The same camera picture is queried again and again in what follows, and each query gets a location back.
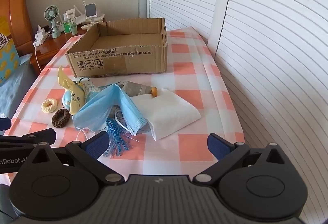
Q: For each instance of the yellow patterned box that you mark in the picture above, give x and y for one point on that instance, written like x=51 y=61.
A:
x=7 y=60

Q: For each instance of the white power strip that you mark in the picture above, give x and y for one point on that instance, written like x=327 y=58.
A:
x=41 y=37

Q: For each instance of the brown hair scrunchie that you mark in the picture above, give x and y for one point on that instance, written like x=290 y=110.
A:
x=55 y=119

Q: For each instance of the blue bed sheet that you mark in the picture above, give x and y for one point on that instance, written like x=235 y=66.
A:
x=15 y=91

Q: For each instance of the white phone stand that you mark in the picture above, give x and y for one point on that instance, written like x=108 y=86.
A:
x=91 y=10

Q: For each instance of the cream hair scrunchie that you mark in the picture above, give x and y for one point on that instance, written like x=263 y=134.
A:
x=44 y=106

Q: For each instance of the white remote control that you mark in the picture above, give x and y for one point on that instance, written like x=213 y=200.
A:
x=88 y=26

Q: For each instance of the grey fabric sachet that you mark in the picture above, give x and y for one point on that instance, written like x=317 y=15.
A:
x=135 y=89

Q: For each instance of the yellow cleaning cloth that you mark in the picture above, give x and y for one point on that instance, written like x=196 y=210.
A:
x=75 y=103

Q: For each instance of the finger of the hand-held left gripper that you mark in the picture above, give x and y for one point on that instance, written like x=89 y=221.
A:
x=20 y=140
x=4 y=124

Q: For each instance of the blue face mask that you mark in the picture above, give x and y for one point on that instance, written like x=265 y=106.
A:
x=102 y=108

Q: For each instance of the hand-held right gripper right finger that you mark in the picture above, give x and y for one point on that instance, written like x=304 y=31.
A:
x=219 y=146

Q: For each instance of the white card box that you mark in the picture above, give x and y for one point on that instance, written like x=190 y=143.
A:
x=70 y=15

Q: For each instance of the brown cardboard box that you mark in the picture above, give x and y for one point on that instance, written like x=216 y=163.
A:
x=115 y=60

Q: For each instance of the pink checkered tablecloth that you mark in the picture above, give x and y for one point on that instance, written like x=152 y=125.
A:
x=194 y=101

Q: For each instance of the floral sachet with blue tassel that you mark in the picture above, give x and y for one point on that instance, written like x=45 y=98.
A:
x=115 y=137

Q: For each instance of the mint green bottle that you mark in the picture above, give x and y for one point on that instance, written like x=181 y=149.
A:
x=73 y=29

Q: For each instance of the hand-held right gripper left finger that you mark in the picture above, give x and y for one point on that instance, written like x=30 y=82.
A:
x=98 y=143

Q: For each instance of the wooden bed headboard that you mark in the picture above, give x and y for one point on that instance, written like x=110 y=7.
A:
x=15 y=9

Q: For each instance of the wooden nightstand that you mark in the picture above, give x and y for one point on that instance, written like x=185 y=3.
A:
x=51 y=47

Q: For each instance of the mint green desk fan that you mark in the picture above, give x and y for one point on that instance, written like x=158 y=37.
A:
x=51 y=12

